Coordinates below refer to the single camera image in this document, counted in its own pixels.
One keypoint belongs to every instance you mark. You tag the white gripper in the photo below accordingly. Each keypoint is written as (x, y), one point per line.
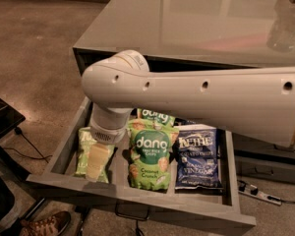
(107, 135)

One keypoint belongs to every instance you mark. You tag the green jalapeno chip bag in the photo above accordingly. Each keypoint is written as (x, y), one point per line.
(85, 142)

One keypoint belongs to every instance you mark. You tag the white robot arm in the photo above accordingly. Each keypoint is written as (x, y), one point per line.
(258, 103)

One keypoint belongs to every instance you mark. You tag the front green Dang chip bag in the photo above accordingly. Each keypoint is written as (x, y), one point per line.
(150, 145)

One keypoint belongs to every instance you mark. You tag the green dang chip bag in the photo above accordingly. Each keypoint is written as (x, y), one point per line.
(150, 145)
(160, 118)

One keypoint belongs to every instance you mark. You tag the middle green Dang chip bag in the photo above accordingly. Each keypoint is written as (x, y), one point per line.
(160, 118)

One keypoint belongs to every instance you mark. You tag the open grey top drawer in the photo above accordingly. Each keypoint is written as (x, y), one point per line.
(202, 210)

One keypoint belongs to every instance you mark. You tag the front blue Kettle chip bag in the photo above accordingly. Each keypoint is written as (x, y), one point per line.
(196, 151)

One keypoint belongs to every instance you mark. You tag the grey counter cabinet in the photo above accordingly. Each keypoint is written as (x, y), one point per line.
(177, 35)

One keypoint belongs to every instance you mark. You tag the brown laced shoe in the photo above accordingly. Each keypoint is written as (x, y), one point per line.
(53, 225)

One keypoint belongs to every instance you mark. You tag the white power strip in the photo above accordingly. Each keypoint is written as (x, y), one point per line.
(254, 192)

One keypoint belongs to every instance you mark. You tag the black drawer handle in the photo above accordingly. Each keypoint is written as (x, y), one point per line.
(130, 211)

